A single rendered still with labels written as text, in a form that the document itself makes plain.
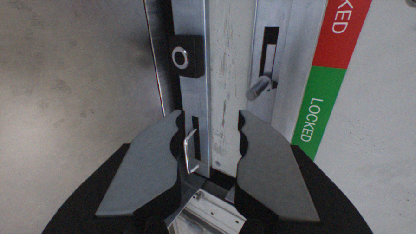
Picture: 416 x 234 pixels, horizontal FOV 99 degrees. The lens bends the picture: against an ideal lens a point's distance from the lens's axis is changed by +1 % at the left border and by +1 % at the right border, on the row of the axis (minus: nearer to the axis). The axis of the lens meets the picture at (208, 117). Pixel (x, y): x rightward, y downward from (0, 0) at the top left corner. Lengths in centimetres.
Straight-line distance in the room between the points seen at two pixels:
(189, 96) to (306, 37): 21
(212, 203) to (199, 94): 24
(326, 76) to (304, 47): 6
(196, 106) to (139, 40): 14
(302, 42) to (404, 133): 15
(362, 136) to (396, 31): 12
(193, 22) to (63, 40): 16
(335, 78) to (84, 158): 32
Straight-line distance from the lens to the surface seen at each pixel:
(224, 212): 43
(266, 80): 26
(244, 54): 27
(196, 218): 52
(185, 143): 34
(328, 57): 25
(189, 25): 30
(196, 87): 31
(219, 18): 28
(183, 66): 28
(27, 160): 26
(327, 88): 26
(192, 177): 44
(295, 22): 21
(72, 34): 25
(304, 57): 21
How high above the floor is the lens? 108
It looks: 28 degrees down
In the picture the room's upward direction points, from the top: 106 degrees clockwise
